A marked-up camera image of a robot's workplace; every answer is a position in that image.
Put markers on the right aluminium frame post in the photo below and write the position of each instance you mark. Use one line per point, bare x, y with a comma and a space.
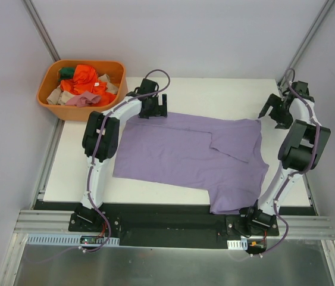
319, 20

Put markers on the pink t shirt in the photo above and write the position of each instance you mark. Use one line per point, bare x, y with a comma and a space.
83, 100

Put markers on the green t shirt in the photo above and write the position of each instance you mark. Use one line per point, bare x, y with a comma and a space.
66, 73

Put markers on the right white cable duct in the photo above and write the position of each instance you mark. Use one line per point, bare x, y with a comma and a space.
237, 244

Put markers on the orange t shirt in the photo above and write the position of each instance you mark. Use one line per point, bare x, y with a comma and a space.
84, 79

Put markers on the left aluminium frame post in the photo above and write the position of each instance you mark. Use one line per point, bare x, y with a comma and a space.
41, 29

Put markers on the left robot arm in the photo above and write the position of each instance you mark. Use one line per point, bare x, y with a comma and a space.
100, 143

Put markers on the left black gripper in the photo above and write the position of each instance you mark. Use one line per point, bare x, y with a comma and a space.
156, 108

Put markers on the white cable duct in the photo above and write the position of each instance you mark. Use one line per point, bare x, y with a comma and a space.
237, 244
65, 240

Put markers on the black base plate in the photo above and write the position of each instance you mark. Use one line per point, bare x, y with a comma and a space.
175, 226

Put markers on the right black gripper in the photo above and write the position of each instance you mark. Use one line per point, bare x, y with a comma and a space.
279, 110

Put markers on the purple t shirt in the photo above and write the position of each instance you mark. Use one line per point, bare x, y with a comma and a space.
222, 157

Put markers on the aluminium frame post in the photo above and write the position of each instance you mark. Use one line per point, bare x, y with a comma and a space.
41, 29
319, 20

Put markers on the left white cable duct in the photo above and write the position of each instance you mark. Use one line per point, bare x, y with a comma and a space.
65, 240

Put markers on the orange plastic bin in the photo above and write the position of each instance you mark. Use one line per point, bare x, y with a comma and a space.
114, 69

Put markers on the beige t shirt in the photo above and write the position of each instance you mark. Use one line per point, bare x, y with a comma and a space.
107, 90

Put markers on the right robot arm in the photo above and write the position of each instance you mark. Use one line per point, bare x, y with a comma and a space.
299, 153

